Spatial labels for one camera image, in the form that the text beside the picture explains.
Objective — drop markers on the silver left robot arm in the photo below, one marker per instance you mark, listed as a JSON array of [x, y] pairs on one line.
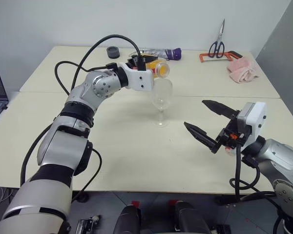
[[102, 85]]

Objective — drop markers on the dark rounded shape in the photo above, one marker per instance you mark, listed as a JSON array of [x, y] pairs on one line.
[[128, 219], [190, 217]]

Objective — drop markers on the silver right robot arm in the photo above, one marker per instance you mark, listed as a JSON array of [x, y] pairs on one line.
[[280, 161]]

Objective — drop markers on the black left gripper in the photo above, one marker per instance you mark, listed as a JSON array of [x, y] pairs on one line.
[[133, 62]]

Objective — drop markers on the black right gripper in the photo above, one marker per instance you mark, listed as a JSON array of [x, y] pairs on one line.
[[230, 136]]

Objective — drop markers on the orange black hacksaw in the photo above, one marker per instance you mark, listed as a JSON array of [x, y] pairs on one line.
[[203, 57]]

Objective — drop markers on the red tag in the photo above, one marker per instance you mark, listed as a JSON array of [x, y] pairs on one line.
[[135, 203], [173, 202]]

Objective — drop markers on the black metal clamp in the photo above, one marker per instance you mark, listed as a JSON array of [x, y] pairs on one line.
[[88, 224]]

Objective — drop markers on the pink towel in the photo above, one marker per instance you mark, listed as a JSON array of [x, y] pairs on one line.
[[243, 70]]

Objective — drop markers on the orange drink bottle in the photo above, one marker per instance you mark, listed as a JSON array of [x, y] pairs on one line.
[[161, 69]]

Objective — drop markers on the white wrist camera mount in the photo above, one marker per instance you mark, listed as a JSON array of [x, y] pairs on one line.
[[256, 117], [141, 80]]

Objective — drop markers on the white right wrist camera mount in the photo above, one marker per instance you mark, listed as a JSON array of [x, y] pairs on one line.
[[256, 117]]

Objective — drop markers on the folded silver purple umbrella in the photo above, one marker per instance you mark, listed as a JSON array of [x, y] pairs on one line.
[[172, 54]]

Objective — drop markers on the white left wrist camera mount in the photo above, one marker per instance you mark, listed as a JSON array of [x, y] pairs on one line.
[[141, 80]]

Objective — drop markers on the clear wine glass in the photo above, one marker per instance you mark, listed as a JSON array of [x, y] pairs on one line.
[[161, 97]]

